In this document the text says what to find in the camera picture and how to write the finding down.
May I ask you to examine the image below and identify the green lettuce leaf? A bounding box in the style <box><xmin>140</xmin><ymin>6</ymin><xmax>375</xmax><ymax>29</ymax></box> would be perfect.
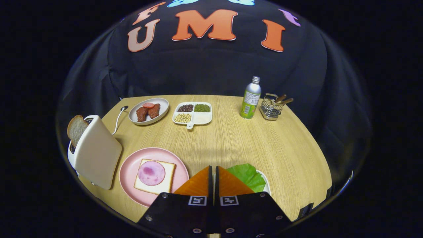
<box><xmin>226</xmin><ymin>163</ymin><xmax>266</xmax><ymax>193</ymax></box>

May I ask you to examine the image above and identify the pink round plate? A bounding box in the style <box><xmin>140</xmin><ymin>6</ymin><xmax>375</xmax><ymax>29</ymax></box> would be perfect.
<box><xmin>119</xmin><ymin>147</ymin><xmax>190</xmax><ymax>208</ymax></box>

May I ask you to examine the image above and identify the grey oval plate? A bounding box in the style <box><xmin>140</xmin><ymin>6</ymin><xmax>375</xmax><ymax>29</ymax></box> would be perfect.
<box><xmin>129</xmin><ymin>98</ymin><xmax>170</xmax><ymax>126</ymax></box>

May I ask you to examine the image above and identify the white square plate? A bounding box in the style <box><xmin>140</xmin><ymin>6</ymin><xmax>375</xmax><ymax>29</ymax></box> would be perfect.
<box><xmin>256</xmin><ymin>170</ymin><xmax>271</xmax><ymax>195</ymax></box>

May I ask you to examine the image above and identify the pink ham slice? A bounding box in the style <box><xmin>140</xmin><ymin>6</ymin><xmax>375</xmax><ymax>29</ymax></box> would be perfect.
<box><xmin>137</xmin><ymin>161</ymin><xmax>166</xmax><ymax>186</ymax></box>

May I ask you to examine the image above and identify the brown meat piece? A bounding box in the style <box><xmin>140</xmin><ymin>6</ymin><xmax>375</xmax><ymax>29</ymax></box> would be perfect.
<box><xmin>136</xmin><ymin>106</ymin><xmax>149</xmax><ymax>122</ymax></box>
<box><xmin>147</xmin><ymin>104</ymin><xmax>161</xmax><ymax>119</ymax></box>

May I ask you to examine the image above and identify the white divided dish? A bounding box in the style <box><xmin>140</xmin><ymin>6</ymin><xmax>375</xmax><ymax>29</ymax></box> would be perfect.
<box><xmin>172</xmin><ymin>101</ymin><xmax>212</xmax><ymax>129</ymax></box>

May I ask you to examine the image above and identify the white toaster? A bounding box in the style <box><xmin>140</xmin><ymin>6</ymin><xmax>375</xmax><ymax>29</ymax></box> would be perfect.
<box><xmin>67</xmin><ymin>115</ymin><xmax>123</xmax><ymax>190</ymax></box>

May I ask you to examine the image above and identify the metal wire cutlery basket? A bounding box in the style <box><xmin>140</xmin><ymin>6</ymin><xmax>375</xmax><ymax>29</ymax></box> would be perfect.
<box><xmin>259</xmin><ymin>93</ymin><xmax>284</xmax><ymax>121</ymax></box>

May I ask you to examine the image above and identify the crusted toast bread slice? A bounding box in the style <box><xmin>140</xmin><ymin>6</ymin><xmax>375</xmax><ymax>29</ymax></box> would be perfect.
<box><xmin>67</xmin><ymin>115</ymin><xmax>90</xmax><ymax>148</ymax></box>

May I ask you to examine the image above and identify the square white bread slice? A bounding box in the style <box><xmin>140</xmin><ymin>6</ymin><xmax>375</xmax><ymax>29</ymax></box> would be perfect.
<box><xmin>134</xmin><ymin>159</ymin><xmax>176</xmax><ymax>195</ymax></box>

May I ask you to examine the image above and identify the silver green bottle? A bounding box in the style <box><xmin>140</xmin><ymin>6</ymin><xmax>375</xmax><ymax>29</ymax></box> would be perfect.
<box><xmin>240</xmin><ymin>76</ymin><xmax>261</xmax><ymax>119</ymax></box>

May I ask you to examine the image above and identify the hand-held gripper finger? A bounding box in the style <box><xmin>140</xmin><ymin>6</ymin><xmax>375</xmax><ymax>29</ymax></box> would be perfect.
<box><xmin>215</xmin><ymin>165</ymin><xmax>293</xmax><ymax>238</ymax></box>
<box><xmin>137</xmin><ymin>165</ymin><xmax>214</xmax><ymax>238</ymax></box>

